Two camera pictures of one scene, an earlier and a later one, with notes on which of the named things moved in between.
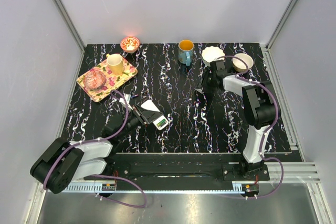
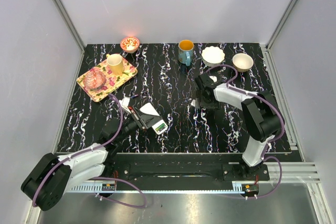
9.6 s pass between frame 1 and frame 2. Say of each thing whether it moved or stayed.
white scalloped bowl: stayed
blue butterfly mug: stayed
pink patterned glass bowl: stayed
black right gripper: moved
